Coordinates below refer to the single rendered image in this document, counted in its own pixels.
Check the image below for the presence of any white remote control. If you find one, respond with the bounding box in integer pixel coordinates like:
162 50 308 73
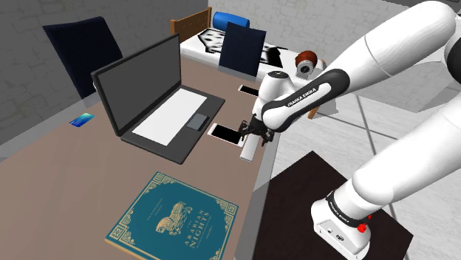
239 134 261 163

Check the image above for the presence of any dark grey open laptop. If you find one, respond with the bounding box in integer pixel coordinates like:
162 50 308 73
90 32 226 165

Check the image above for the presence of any dark blue chair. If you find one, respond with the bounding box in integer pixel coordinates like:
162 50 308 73
41 16 123 100

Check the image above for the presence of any teal book with gold print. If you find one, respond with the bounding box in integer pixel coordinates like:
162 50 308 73
104 171 239 260

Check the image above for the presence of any brown desk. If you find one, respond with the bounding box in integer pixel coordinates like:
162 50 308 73
0 56 281 260

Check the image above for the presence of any blue card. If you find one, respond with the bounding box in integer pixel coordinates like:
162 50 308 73
69 112 96 129

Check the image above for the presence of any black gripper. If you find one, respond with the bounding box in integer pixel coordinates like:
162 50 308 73
238 114 276 147

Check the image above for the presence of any dark robot stand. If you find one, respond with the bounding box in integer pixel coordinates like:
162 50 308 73
252 150 414 260

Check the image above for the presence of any white phone with black screen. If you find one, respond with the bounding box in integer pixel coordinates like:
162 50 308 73
238 83 261 98
207 123 247 148

